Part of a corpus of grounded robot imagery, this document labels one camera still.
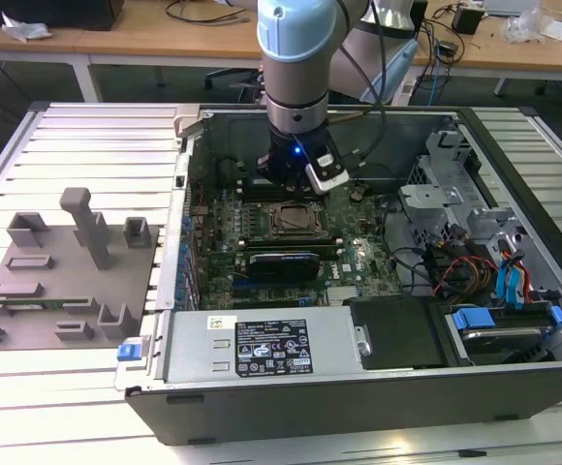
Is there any silver square CPU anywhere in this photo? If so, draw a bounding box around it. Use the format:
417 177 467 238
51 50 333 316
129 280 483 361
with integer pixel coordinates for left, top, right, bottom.
280 207 314 232

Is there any metal socket cover frame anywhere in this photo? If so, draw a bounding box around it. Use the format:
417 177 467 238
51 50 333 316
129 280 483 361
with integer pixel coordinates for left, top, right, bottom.
268 202 328 238

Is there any CPU socket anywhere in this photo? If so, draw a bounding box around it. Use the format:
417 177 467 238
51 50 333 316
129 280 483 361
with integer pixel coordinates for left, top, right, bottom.
265 201 329 240

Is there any black RAM slot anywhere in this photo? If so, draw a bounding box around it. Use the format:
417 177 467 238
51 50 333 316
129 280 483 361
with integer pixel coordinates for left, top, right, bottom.
239 241 343 248
240 176 326 184
239 235 343 243
239 252 343 259
240 195 326 202
239 246 343 254
240 182 326 190
240 188 326 197

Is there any black round speaker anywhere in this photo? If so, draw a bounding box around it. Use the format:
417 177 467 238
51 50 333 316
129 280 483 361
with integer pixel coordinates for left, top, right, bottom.
216 157 242 189

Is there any black graphics card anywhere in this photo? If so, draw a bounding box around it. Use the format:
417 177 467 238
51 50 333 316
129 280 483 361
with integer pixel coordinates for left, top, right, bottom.
245 249 322 283

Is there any silver chipset heat sink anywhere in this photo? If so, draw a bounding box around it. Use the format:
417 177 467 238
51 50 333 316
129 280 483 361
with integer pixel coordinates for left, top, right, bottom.
326 285 360 305

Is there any green motherboard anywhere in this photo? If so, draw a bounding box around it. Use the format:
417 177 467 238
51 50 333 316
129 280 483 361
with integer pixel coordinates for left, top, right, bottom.
183 181 406 311

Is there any black power supply label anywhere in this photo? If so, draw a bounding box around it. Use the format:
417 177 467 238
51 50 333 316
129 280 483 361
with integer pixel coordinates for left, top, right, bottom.
234 318 314 377

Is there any black plastic shroud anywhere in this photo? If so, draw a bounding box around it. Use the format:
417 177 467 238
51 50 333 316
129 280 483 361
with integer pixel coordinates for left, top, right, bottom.
342 295 452 373

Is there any wooden desk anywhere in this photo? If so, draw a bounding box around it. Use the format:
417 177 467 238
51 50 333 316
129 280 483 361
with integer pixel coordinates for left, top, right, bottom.
409 0 562 96
0 9 263 103

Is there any silver power supply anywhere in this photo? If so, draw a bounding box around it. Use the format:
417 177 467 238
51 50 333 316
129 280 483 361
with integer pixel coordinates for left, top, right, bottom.
163 308 362 387

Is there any small black cube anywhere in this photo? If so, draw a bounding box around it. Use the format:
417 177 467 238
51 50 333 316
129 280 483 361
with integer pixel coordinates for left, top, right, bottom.
452 7 485 36

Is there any blue disk carrier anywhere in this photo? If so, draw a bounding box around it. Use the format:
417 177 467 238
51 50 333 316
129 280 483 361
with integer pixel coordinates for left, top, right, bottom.
448 302 562 343

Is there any blue case latch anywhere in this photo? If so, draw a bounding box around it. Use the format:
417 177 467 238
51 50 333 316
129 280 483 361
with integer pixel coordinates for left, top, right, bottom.
115 338 145 362

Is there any grey parts rack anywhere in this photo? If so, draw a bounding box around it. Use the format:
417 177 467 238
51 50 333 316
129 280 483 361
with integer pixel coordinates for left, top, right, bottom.
0 186 162 353

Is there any black PC case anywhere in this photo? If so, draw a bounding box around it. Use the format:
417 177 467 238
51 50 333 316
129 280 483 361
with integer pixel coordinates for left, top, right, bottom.
114 102 562 447

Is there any large black box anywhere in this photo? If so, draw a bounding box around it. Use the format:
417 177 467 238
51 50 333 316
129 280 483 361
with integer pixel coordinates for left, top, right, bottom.
0 0 126 31

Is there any silver laptop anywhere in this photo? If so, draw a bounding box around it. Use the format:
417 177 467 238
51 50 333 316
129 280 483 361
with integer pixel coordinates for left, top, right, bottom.
483 0 540 16

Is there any clear plastic bag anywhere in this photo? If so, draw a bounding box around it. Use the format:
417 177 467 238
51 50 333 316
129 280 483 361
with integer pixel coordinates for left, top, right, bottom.
499 8 562 46

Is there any hard disk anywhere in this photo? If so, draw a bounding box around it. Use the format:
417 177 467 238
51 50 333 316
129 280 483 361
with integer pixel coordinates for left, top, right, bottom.
459 325 546 367

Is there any crumpled white paper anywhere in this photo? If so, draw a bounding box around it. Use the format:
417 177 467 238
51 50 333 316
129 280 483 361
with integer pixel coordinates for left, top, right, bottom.
0 10 53 41

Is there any green RAM stick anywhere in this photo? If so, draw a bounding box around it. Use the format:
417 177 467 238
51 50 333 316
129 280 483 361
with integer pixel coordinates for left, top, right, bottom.
0 298 93 312

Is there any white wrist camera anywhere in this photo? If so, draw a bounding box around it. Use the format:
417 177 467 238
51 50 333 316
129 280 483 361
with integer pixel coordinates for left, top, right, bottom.
303 150 351 196

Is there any coloured wire bundle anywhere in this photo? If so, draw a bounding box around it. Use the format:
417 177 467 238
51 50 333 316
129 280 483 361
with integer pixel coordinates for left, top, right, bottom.
423 239 503 297

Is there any blue flat wire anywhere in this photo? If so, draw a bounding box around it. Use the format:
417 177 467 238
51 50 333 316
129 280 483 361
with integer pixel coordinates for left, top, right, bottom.
508 259 530 311
495 256 511 311

